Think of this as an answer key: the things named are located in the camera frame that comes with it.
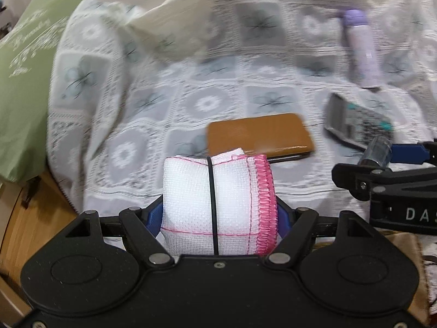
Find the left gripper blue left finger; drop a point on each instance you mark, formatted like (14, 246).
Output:
(140, 227)

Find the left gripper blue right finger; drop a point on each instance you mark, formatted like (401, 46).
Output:
(295, 229)

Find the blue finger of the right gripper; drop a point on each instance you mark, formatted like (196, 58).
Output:
(420, 153)

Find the small white tube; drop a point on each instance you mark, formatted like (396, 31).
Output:
(378, 153)

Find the pink and white cloth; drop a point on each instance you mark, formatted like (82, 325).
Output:
(225, 205)

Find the woven basket with fabric liner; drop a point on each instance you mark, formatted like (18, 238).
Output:
(409, 244)

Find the grey desk calculator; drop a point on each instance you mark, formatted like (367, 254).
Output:
(353, 124)

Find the brown leather wallet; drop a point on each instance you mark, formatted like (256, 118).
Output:
(281, 137)

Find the purple water bottle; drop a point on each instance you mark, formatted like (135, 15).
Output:
(360, 39)

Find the floral lace cloth cover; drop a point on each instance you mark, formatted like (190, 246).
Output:
(131, 87)

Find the green cushion with lettering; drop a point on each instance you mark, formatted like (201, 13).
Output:
(27, 53)

